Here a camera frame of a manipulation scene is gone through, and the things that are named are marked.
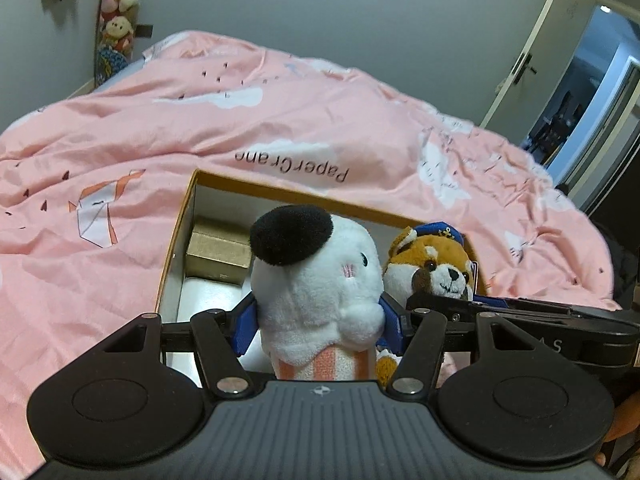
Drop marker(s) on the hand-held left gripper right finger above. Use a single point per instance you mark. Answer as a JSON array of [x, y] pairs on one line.
[[395, 331]]

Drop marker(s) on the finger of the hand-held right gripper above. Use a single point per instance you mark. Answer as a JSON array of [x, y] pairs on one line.
[[450, 305]]

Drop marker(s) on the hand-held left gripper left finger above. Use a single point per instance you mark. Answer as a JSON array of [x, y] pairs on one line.
[[246, 324]]

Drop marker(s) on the red panda plush toy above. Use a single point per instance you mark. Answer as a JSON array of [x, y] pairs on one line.
[[425, 265]]

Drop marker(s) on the white striped plush toy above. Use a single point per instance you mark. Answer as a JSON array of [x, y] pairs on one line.
[[310, 285]]

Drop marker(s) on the orange cardboard box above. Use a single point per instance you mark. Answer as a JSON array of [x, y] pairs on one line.
[[182, 240]]

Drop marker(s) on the person's right hand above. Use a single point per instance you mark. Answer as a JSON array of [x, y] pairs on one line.
[[625, 425]]

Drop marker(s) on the small white box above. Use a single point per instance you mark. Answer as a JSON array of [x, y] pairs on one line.
[[210, 300]]

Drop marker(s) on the small gold box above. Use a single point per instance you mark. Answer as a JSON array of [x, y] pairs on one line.
[[217, 255]]

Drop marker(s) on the dark cloth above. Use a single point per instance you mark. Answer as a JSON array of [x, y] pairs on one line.
[[622, 265]]

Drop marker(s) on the pink printed blanket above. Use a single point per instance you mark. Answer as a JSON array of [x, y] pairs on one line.
[[200, 125]]

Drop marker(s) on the white door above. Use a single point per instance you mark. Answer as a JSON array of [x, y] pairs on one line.
[[530, 35]]

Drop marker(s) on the blue patterned plush toy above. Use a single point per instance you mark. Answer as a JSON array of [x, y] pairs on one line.
[[107, 62]]

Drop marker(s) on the cream red plush toy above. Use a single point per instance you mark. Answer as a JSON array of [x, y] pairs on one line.
[[117, 30]]

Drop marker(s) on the small black wall fixture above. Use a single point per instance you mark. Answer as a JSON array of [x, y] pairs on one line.
[[145, 31]]

